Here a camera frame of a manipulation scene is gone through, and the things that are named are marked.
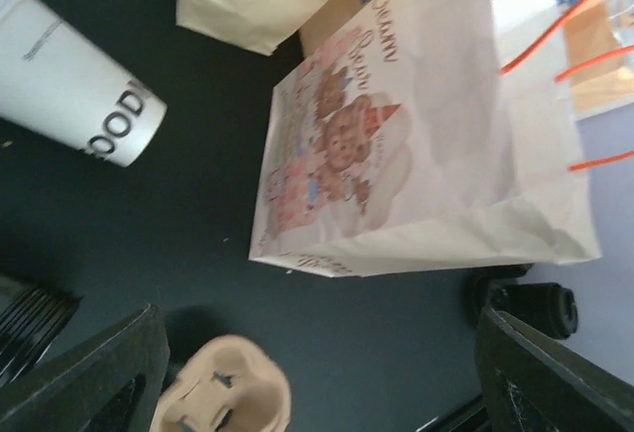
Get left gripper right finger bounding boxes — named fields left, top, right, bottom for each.
left=475, top=307, right=633, bottom=431

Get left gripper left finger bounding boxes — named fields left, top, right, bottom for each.
left=1, top=305, right=169, bottom=431

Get pulp cup carrier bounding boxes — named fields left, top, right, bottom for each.
left=150, top=335, right=291, bottom=431

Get Cream Bear paper bag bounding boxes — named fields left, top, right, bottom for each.
left=249, top=0, right=601, bottom=277

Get orange bag white handles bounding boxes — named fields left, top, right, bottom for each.
left=564, top=1, right=633, bottom=120

